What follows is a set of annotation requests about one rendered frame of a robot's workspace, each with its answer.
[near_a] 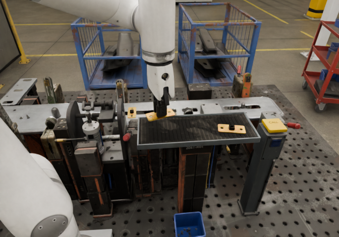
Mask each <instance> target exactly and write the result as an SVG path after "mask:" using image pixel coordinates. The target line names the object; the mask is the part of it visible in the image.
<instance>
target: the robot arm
mask: <svg viewBox="0 0 339 237"><path fill-rule="evenodd" d="M30 1H33V2H36V3H39V4H42V5H45V6H48V7H51V8H54V9H57V10H60V11H63V12H66V13H69V14H72V15H75V16H78V17H82V18H85V19H88V20H92V21H95V22H106V23H110V24H114V25H117V26H120V27H123V28H127V29H130V30H132V31H135V32H138V33H139V34H140V37H141V47H142V58H143V59H144V62H145V63H146V64H147V82H148V86H149V88H150V90H151V91H152V96H153V100H154V101H153V111H154V112H156V116H157V117H161V116H165V115H167V106H168V105H170V103H169V98H168V95H169V96H170V97H171V98H174V96H175V85H174V72H173V65H172V62H173V59H174V58H175V13H176V0H30ZM0 220H1V222H2V223H3V224H4V225H5V227H6V228H7V229H8V230H9V231H10V232H11V233H12V234H13V235H14V236H15V237H81V234H80V232H79V229H78V226H77V223H76V220H75V218H74V215H73V204H72V200H71V198H70V195H69V193H68V192H67V190H66V188H65V186H64V184H63V183H62V181H61V179H60V177H59V175H58V174H57V172H56V170H55V168H54V167H53V165H52V164H51V163H50V162H49V161H48V160H47V159H46V158H44V157H43V156H41V155H38V154H33V153H29V152H28V151H27V149H26V148H25V147H24V145H23V144H22V143H21V142H20V140H19V139H18V138H17V137H16V135H15V134H14V133H13V132H12V131H11V129H10V128H9V127H8V126H7V125H6V123H5V122H4V121H3V120H2V119H1V118H0Z"/></svg>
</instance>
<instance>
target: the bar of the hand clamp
mask: <svg viewBox="0 0 339 237"><path fill-rule="evenodd" d="M0 118H1V119H2V120H3V121H4V122H5V123H6V124H7V125H8V126H9V128H10V129H11V131H13V130H12V128H11V124H12V123H13V122H12V120H11V119H10V117H9V116H8V114H7V113H6V111H5V109H4V108H3V106H2V105H1V103H0Z"/></svg>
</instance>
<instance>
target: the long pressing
mask: <svg viewBox="0 0 339 237"><path fill-rule="evenodd" d="M205 103H219V105H220V107H221V109H222V111H223V113H224V112H246V115H247V116H248V118H249V119H250V121H259V120H260V116H261V112H262V111H277V113H278V114H279V115H280V116H281V118H282V119H283V118H284V116H285V114H284V113H283V112H282V110H281V109H280V108H279V107H278V106H277V104H276V103H275V102H274V101H273V100H272V99H271V98H268V97H246V98H225V99H203V100H182V101H169V105H168V106H167V109H168V108H171V109H175V110H176V113H177V115H184V112H183V111H182V110H183V109H185V108H186V107H191V108H196V109H197V111H194V112H193V113H194V114H200V106H201V104H205ZM241 103H245V106H252V105H258V106H259V107H260V108H254V109H246V108H240V106H241ZM69 104H70V103H58V104H37V105H15V106H3V108H4V109H5V111H6V113H7V114H8V116H9V117H10V119H11V120H12V122H13V123H14V122H16V123H17V125H18V127H17V128H18V131H19V133H20V135H32V134H42V133H43V132H44V130H45V128H46V124H45V121H46V118H47V117H49V116H51V117H53V116H52V113H51V109H52V108H53V107H56V108H57V109H58V110H59V112H60V115H61V116H60V117H59V118H66V113H67V108H68V106H69ZM81 104H82V103H78V107H79V110H80V113H85V112H86V111H82V109H81V107H82V105H81ZM231 106H237V107H239V109H234V110H225V108H224V107H231ZM129 107H136V111H151V110H153V102H139V103H124V109H125V112H128V108H129ZM14 110H15V111H14ZM100 110H101V106H99V107H95V109H94V110H91V111H89V112H90V113H100ZM26 115H28V116H29V118H27V117H26ZM20 117H22V119H20ZM138 117H146V114H137V115H136V117H135V118H128V115H126V121H127V127H129V121H130V120H133V119H138ZM59 118H56V120H57V121H58V119H59Z"/></svg>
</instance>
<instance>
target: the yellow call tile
mask: <svg viewBox="0 0 339 237"><path fill-rule="evenodd" d="M262 123H263V125H264V126H265V128H266V129H267V130H268V132H269V133H278V132H287V128H286V127H285V125H284V124H283V123H282V122H281V120H280V119H279V118H272V119H262Z"/></svg>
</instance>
